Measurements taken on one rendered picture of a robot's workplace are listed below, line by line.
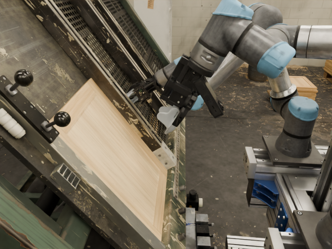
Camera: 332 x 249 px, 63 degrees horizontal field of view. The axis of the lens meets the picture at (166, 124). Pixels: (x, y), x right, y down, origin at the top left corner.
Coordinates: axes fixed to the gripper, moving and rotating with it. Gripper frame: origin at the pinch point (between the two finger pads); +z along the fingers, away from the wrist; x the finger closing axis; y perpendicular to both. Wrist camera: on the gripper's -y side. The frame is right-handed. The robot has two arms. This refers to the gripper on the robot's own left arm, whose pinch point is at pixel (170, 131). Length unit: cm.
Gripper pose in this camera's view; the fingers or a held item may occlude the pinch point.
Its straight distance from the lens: 74.1
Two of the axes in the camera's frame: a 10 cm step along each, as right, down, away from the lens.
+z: -4.7, 7.5, 4.7
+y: -8.8, -4.7, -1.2
